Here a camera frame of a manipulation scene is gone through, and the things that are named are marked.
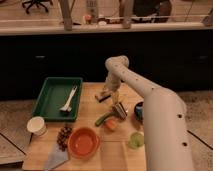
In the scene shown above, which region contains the black bowl with blue sponge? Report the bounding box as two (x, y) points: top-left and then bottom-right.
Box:
(134, 102), (143, 122)

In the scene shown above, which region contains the green plastic cup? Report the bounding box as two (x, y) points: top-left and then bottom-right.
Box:
(128, 132), (144, 149)

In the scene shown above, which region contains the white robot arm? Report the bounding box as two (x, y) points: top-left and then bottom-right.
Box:
(105, 55), (195, 171)

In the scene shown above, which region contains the whiteboard eraser block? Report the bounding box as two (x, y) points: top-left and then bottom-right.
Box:
(95, 93), (111, 103)

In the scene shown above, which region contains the black cable on floor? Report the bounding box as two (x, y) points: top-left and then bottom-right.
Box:
(187, 129), (213, 151)

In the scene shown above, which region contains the white spatula tool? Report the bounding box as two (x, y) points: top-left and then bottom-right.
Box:
(60, 86), (77, 112)

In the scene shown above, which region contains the yellow banana toy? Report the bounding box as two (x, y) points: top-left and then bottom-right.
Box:
(111, 91), (124, 105)

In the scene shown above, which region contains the black office chair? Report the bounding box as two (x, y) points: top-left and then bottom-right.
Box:
(22, 0), (53, 14)

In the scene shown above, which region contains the bunch of dark grapes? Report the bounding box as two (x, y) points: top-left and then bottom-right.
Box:
(57, 125), (72, 151)

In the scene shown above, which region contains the small dark metal cup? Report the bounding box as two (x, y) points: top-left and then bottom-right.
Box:
(113, 103), (127, 120)

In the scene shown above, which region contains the white paper cup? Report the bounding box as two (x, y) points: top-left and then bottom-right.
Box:
(27, 116), (47, 136)

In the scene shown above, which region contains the orange fruit toy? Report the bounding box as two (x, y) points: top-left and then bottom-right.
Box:
(104, 118), (118, 131)

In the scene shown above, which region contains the green plastic tray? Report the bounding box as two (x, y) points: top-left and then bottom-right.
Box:
(32, 77), (83, 122)

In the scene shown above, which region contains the grey cloth piece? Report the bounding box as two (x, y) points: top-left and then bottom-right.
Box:
(44, 143), (69, 171)

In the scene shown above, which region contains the red bowl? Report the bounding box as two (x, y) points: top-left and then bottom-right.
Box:
(67, 127), (100, 160)

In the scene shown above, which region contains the green cucumber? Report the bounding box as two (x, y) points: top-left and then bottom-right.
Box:
(95, 112), (114, 127)

